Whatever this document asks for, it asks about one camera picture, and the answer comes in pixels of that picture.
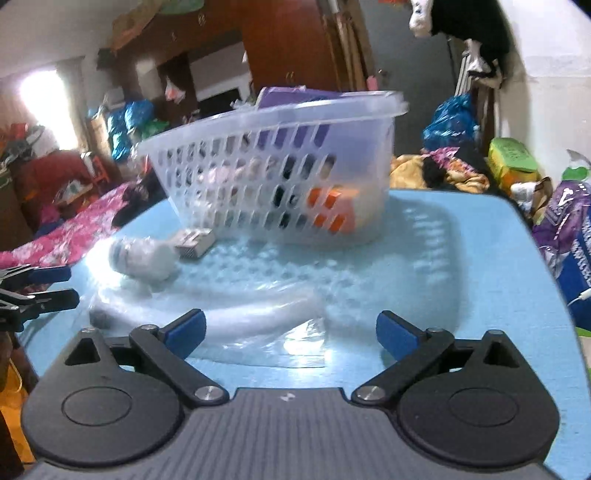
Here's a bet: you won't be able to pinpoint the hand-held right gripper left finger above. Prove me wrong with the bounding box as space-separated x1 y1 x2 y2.
62 308 230 409

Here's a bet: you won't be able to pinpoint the stacked blue plastic bags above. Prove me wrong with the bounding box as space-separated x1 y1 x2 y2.
108 99 155 160

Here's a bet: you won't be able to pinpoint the purple tissue pack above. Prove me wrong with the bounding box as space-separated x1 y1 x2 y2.
254 86 370 158

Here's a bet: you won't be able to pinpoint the dark clothing pile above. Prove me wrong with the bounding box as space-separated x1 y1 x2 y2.
113 178 169 227

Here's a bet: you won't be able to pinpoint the blue plastic bag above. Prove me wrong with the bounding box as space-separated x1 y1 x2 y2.
422 95 481 151

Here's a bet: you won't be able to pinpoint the white printed hanging garment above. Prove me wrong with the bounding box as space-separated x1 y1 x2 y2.
409 0 435 38

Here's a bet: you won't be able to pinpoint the orange pill bottle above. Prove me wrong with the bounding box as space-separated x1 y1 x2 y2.
307 184 361 234

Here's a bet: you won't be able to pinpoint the blue shopping bag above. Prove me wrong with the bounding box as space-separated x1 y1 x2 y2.
556 222 591 328

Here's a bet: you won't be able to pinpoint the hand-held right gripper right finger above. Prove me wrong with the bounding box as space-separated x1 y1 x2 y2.
352 310 522 409

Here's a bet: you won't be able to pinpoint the black television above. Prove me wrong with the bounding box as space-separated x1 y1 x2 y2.
196 85 254 106

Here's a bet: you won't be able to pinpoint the black hanging garment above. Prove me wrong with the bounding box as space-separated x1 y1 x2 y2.
427 0 513 77

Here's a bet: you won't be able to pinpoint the white cotton glove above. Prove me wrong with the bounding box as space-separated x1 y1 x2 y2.
198 164 245 190

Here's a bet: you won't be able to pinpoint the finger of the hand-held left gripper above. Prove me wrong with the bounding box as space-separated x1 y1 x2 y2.
0 289 80 330
0 265 72 292

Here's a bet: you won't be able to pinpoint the yellow green carton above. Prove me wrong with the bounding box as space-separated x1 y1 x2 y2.
487 137 541 185

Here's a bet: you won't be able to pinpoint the grey door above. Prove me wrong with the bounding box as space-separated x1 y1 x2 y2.
365 0 462 107

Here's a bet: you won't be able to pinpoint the yellow floral cloth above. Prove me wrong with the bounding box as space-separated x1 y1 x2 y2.
390 147 490 195

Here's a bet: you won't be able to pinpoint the yellow bag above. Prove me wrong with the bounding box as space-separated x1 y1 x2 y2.
0 351 35 464

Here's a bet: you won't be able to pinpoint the white plastic basket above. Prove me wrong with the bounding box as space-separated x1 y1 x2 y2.
137 90 409 245

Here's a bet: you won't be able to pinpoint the small grey box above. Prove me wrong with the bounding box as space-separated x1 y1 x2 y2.
174 227 216 260

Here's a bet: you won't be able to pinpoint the clear plastic bag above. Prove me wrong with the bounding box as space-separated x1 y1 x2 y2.
88 291 334 370

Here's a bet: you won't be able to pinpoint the red cloth covered furniture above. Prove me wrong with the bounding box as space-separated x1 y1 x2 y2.
14 150 93 204

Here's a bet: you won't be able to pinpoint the purple plastic bag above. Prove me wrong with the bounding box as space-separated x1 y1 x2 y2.
533 180 591 278

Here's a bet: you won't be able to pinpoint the dark wooden wardrobe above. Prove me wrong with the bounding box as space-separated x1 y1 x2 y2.
111 0 352 107

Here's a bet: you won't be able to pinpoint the pink floral blanket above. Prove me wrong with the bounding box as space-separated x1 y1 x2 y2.
0 182 162 268

